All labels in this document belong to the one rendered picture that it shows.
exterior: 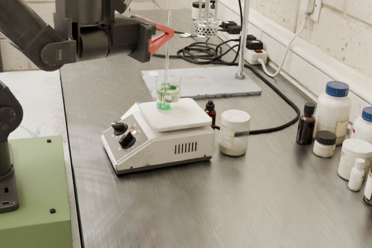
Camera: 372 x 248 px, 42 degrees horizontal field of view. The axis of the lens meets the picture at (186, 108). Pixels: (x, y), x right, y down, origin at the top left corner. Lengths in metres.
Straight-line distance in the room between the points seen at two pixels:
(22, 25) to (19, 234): 0.30
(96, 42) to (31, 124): 0.39
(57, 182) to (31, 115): 0.39
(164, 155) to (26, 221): 0.31
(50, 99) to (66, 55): 0.50
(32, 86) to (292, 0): 0.78
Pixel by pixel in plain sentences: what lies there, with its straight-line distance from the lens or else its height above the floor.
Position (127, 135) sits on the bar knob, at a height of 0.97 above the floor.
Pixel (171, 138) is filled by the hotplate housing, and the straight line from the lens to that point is 0.92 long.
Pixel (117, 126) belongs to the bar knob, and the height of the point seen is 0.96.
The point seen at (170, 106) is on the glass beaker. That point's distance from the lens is 0.96.
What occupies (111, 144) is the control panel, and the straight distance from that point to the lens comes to 0.96.
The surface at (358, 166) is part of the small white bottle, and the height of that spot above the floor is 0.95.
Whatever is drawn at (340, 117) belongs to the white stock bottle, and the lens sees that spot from 1.08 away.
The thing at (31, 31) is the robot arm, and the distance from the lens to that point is 0.74.
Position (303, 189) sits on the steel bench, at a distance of 0.93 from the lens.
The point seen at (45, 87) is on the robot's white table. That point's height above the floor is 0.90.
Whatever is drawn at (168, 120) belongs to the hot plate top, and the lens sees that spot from 0.93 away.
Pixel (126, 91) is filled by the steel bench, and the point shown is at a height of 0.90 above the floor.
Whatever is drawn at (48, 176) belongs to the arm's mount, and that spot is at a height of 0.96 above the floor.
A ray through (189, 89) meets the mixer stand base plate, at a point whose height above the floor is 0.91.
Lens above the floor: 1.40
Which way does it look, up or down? 25 degrees down
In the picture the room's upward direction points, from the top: 3 degrees clockwise
